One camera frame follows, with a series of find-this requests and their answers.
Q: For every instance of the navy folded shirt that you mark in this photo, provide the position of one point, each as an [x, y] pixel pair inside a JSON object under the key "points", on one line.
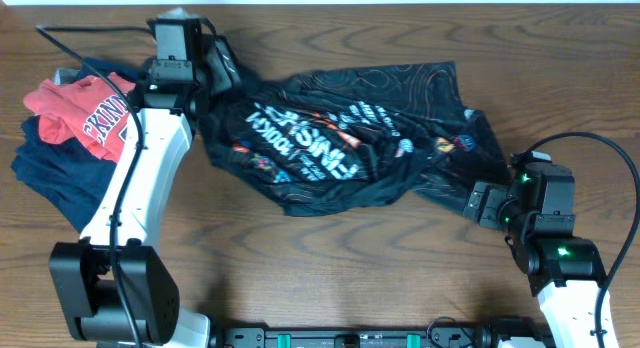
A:
{"points": [[67, 175]]}

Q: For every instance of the red folded t-shirt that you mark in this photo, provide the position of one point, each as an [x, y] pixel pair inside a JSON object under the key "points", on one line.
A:
{"points": [[88, 110]]}

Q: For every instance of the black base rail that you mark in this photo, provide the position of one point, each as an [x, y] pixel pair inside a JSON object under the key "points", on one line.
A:
{"points": [[443, 332]]}

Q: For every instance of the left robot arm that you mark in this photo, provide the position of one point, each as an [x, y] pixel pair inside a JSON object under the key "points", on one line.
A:
{"points": [[113, 288]]}

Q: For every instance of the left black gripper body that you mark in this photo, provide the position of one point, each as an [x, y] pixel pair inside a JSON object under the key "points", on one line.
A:
{"points": [[223, 61]]}

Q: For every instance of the black printed cycling jersey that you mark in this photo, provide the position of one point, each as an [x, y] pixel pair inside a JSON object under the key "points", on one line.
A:
{"points": [[326, 141]]}

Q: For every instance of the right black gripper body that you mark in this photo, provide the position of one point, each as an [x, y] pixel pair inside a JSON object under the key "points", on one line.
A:
{"points": [[497, 196]]}

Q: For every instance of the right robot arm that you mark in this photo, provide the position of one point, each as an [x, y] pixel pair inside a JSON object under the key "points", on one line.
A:
{"points": [[565, 272]]}

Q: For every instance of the grey folded shirt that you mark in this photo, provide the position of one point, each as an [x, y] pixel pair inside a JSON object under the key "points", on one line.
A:
{"points": [[65, 76]]}

